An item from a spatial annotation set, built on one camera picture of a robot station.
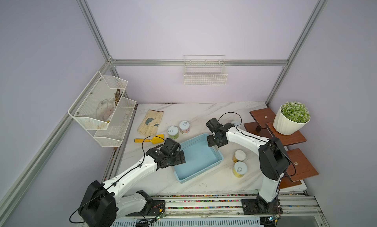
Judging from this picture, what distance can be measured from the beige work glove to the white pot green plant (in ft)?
2.61

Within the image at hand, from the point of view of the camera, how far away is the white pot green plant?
68cm

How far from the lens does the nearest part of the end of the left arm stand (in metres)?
0.58

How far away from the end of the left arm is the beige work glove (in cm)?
39
